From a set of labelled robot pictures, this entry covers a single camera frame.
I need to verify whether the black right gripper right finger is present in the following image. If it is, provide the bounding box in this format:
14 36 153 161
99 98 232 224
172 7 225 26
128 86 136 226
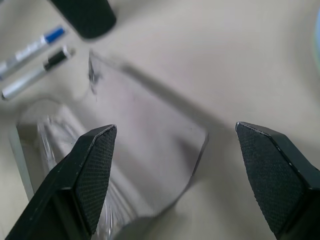
234 121 320 240

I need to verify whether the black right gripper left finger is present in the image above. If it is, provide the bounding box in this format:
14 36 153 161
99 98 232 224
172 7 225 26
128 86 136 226
0 123 118 240

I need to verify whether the clear plastic object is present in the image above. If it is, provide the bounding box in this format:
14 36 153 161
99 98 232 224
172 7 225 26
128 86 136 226
8 97 113 240

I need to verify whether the grey metal curved stand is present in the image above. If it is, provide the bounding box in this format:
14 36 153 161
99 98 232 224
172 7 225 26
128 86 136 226
87 48 210 240

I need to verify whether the white marker with black cap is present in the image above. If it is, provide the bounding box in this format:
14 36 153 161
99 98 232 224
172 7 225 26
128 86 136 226
1 45 77 101

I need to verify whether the white marker with blue cap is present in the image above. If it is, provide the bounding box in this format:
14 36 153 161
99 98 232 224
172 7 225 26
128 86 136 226
0 24 66 81

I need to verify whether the black plastic cup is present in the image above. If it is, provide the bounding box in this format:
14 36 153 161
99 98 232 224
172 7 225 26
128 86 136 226
48 0 118 40

